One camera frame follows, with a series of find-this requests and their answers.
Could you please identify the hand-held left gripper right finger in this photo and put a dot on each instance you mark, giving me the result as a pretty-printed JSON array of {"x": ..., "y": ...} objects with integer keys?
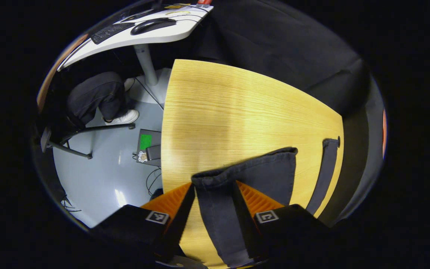
[{"x": 246, "y": 218}]

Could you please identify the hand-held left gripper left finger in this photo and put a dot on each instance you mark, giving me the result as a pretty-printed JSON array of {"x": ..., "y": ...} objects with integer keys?
[{"x": 183, "y": 213}]

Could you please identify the black computer mouse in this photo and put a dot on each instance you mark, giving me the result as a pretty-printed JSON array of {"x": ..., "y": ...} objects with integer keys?
[{"x": 151, "y": 25}]

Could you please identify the black office chair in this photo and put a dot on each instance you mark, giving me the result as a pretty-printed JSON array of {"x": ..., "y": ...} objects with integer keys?
[{"x": 73, "y": 151}]

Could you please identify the dark grey jeans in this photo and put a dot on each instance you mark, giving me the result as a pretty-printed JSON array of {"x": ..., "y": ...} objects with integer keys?
[{"x": 263, "y": 172}]

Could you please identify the grey box green label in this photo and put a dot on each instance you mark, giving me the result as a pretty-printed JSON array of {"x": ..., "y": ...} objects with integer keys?
[{"x": 146, "y": 144}]

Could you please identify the white office desk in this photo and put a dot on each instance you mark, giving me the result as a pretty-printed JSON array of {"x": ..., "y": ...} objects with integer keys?
[{"x": 162, "y": 37}]

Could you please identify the black computer keyboard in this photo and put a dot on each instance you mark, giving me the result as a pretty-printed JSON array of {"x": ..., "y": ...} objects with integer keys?
[{"x": 110, "y": 32}]

